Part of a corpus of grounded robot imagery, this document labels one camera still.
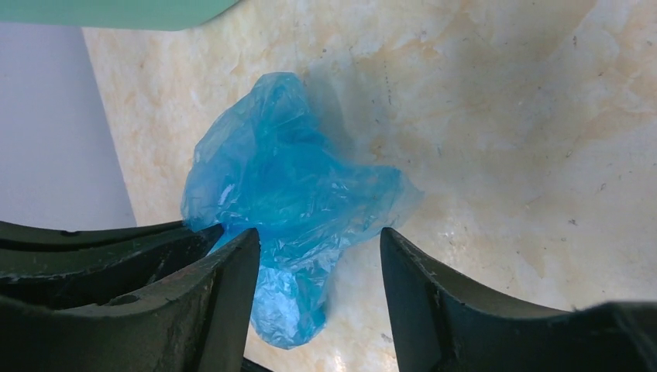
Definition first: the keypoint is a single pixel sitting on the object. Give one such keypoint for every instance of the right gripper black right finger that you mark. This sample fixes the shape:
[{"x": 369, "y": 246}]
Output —
[{"x": 442, "y": 320}]

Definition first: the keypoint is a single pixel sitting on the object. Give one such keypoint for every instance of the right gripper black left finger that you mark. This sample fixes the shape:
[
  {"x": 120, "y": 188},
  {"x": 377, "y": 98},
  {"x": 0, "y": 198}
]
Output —
[{"x": 154, "y": 298}]

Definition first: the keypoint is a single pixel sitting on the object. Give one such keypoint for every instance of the blue plastic trash bag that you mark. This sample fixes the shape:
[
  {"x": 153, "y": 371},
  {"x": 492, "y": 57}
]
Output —
[{"x": 265, "y": 164}]

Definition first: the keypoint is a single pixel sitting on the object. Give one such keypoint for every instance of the green plastic trash bin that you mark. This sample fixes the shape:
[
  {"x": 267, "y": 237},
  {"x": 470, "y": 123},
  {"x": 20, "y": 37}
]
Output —
[{"x": 161, "y": 15}]

